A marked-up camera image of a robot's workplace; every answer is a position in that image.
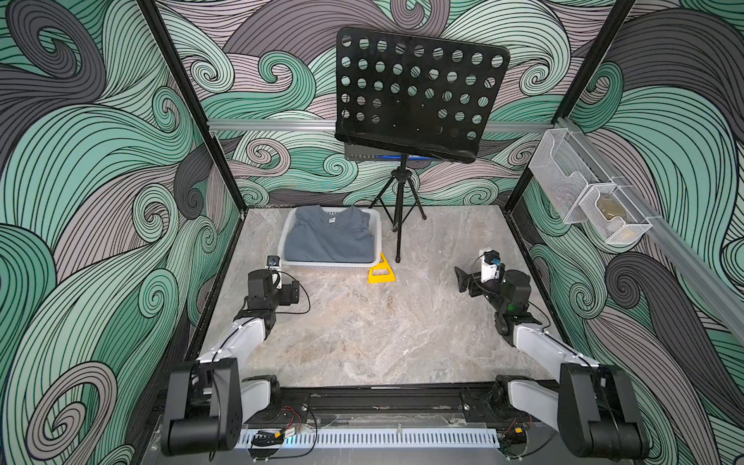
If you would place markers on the clear plastic wall bin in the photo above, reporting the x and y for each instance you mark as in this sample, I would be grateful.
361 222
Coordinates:
581 191

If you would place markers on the grey t-shirt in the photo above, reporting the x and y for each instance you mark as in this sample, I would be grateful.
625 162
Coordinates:
319 236

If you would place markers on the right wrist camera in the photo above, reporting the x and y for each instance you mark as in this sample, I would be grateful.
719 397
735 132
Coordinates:
490 264

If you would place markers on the yellow plastic triangular block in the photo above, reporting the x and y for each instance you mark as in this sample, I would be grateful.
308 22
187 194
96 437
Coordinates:
381 273

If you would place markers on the white plastic laundry basket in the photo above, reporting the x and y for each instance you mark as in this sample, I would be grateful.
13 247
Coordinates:
374 227

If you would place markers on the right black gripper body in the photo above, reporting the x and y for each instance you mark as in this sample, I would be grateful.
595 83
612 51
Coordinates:
474 284

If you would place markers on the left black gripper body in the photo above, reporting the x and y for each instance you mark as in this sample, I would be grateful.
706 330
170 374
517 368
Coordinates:
284 295

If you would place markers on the white slotted cable duct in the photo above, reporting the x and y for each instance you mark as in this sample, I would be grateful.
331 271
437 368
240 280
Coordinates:
396 437

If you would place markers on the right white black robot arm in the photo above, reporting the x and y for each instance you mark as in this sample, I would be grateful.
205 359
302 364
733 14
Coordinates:
590 405

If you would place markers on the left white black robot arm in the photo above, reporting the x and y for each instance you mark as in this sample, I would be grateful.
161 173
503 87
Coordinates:
208 400

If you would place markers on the black perforated music stand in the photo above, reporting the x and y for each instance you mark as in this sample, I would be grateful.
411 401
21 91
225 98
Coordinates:
414 96

